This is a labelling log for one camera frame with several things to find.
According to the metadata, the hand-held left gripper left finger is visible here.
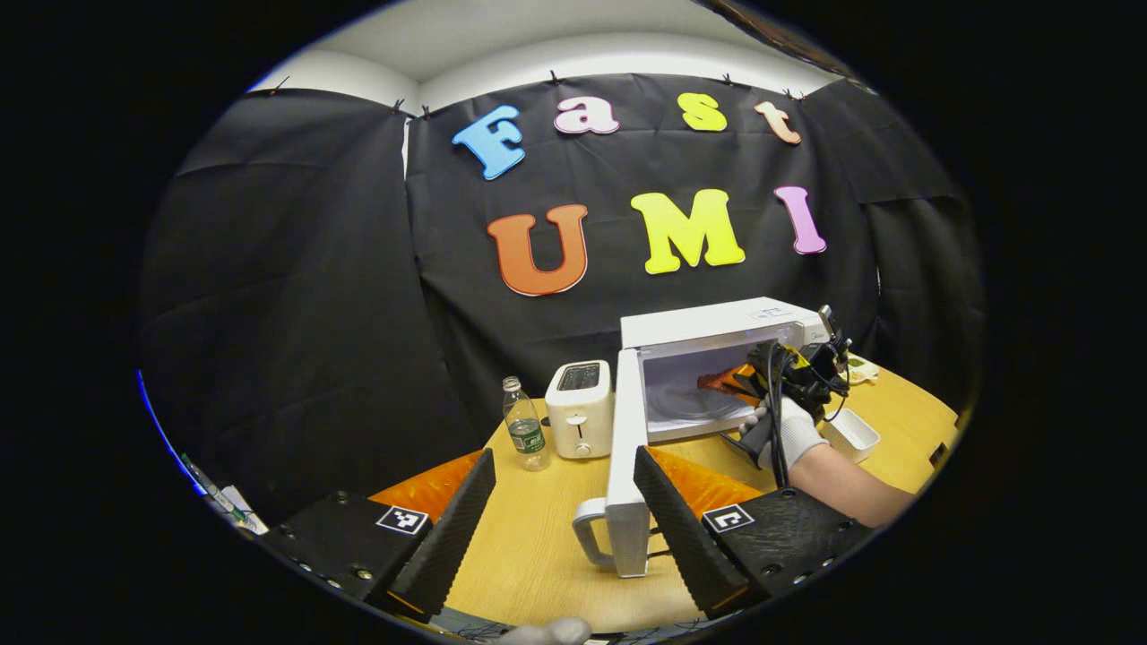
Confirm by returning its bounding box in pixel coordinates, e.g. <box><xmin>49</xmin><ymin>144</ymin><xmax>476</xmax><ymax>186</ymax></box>
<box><xmin>260</xmin><ymin>448</ymin><xmax>497</xmax><ymax>621</ymax></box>

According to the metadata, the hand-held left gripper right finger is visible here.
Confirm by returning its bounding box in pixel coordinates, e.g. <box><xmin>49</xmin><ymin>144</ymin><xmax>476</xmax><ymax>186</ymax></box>
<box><xmin>633</xmin><ymin>445</ymin><xmax>875</xmax><ymax>621</ymax></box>

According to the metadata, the white microwave oven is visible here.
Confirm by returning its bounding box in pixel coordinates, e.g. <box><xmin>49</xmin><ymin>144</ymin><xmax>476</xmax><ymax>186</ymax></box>
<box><xmin>572</xmin><ymin>297</ymin><xmax>834</xmax><ymax>579</ymax></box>

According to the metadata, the white rectangular tray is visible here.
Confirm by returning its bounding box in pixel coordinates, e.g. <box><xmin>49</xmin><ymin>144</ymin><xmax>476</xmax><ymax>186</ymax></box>
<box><xmin>820</xmin><ymin>408</ymin><xmax>882</xmax><ymax>464</ymax></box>

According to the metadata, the clear plastic water bottle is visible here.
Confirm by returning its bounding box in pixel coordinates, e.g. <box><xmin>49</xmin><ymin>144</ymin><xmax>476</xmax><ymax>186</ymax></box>
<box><xmin>502</xmin><ymin>376</ymin><xmax>551</xmax><ymax>472</ymax></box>

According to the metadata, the white toaster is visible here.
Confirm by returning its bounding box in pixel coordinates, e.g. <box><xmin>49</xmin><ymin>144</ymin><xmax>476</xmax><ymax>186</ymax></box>
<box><xmin>545</xmin><ymin>360</ymin><xmax>616</xmax><ymax>460</ymax></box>

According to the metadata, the white paper sheet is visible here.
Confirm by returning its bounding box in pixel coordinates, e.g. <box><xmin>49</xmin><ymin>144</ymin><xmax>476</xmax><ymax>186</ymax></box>
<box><xmin>218</xmin><ymin>485</ymin><xmax>270</xmax><ymax>537</ymax></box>

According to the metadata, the green pen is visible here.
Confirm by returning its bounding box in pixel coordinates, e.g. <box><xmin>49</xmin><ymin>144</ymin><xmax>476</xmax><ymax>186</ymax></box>
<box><xmin>179</xmin><ymin>452</ymin><xmax>250</xmax><ymax>525</ymax></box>

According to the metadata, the black backdrop cloth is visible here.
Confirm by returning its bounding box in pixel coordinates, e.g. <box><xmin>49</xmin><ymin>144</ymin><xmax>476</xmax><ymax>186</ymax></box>
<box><xmin>139</xmin><ymin>73</ymin><xmax>987</xmax><ymax>525</ymax></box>

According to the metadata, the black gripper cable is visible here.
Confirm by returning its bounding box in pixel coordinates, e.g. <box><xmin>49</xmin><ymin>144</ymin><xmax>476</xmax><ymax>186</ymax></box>
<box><xmin>762</xmin><ymin>342</ymin><xmax>791</xmax><ymax>490</ymax></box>

